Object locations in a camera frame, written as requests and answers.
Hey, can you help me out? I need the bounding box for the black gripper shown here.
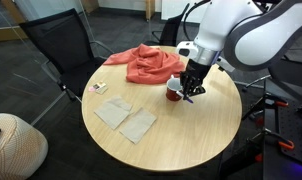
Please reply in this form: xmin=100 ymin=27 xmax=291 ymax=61
xmin=179 ymin=57 xmax=213 ymax=100

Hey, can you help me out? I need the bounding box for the blue and white pen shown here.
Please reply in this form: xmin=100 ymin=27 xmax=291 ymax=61
xmin=175 ymin=90 xmax=195 ymax=105

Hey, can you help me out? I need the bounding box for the maroon patterned mug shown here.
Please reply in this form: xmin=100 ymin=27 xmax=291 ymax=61
xmin=165 ymin=75 xmax=186 ymax=102

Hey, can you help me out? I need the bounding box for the orange-red crumpled cloth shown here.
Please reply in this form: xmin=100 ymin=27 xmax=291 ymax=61
xmin=103 ymin=43 xmax=186 ymax=85

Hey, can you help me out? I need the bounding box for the black slim-backed chair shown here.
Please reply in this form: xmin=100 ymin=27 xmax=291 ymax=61
xmin=143 ymin=2 xmax=196 ymax=48

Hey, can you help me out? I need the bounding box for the brown paper napkin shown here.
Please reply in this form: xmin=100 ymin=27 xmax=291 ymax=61
xmin=118 ymin=106 xmax=158 ymax=145
xmin=93 ymin=95 xmax=134 ymax=131

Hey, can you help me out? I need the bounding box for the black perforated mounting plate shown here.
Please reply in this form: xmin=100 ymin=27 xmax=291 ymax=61
xmin=277 ymin=99 xmax=302 ymax=168

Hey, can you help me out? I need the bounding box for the black robot cart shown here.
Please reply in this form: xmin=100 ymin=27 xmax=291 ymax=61
xmin=220 ymin=77 xmax=302 ymax=180

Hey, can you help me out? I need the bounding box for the white plate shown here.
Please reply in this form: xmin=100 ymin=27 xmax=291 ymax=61
xmin=0 ymin=112 xmax=49 ymax=180

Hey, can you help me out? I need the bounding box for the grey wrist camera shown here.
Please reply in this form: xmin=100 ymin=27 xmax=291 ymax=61
xmin=216 ymin=56 xmax=237 ymax=74

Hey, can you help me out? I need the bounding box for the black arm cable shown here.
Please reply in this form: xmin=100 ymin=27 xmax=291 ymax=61
xmin=182 ymin=0 xmax=213 ymax=43

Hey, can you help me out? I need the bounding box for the wooden post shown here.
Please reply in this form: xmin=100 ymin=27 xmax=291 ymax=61
xmin=144 ymin=0 xmax=156 ymax=22

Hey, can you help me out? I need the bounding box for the black clamp orange handle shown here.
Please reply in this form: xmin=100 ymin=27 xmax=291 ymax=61
xmin=241 ymin=92 xmax=289 ymax=122
xmin=246 ymin=128 xmax=296 ymax=165

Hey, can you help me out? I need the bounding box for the black mesh chair grey frame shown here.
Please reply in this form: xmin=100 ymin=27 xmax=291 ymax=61
xmin=18 ymin=8 xmax=115 ymax=103

